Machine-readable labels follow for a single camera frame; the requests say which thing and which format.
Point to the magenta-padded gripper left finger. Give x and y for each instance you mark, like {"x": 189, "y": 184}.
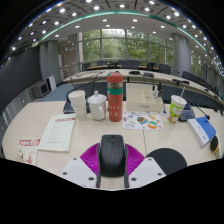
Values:
{"x": 87, "y": 156}

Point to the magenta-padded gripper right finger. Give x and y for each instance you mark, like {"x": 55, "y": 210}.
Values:
{"x": 136, "y": 157}

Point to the black computer mouse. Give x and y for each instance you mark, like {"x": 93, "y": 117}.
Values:
{"x": 112, "y": 155}

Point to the black round mouse pad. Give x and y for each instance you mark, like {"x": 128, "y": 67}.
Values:
{"x": 168, "y": 160}

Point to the colourful sticker sheet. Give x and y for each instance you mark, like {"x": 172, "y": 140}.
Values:
{"x": 142, "y": 120}

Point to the white sheet with red heading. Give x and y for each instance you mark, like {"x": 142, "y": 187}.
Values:
{"x": 58, "y": 131}

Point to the white lidded ceramic mug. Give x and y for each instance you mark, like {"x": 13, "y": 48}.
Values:
{"x": 97, "y": 106}

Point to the black gooseneck desk microphone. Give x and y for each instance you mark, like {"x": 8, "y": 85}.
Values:
{"x": 68, "y": 108}
{"x": 186, "y": 114}

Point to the stacked white paper cups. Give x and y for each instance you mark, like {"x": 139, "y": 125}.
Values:
{"x": 79, "y": 103}

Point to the white cardboard box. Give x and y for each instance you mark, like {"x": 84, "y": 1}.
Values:
{"x": 143, "y": 100}

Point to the red and white booklet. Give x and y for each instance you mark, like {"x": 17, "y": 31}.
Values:
{"x": 29, "y": 150}

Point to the red thermos bottle green band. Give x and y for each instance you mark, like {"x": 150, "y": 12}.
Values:
{"x": 115, "y": 100}

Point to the green printed paper cup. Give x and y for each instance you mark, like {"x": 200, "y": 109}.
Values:
{"x": 176, "y": 108}

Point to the blue and white book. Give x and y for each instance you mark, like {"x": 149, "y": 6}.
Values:
{"x": 201, "y": 130}

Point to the handheld microphone black foam head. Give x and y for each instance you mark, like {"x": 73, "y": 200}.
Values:
{"x": 214, "y": 143}

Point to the curved long conference desk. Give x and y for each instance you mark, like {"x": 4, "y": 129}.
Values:
{"x": 133, "y": 76}

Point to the grey box appliance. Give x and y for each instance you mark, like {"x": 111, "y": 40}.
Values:
{"x": 40, "y": 89}

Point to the group of dark office chairs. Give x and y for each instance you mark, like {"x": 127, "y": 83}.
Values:
{"x": 165, "y": 68}

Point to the group of ceiling lights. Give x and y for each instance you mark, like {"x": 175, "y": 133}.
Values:
{"x": 133, "y": 20}

